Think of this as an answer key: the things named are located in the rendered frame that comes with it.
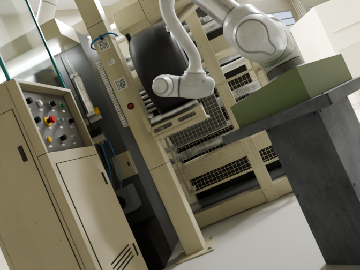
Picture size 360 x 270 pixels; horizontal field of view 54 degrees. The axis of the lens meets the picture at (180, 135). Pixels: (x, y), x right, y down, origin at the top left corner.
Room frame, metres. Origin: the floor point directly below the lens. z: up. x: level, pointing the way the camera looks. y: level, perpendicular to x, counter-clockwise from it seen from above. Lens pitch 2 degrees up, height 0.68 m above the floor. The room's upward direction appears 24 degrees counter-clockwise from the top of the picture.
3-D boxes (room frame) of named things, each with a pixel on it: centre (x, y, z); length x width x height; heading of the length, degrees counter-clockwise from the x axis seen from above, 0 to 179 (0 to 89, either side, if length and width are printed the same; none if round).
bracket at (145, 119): (2.39, 0.13, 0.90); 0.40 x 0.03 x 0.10; 171
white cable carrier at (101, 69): (2.36, 0.30, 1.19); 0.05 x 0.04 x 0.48; 171
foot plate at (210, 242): (2.38, 0.21, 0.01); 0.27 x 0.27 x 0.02; 81
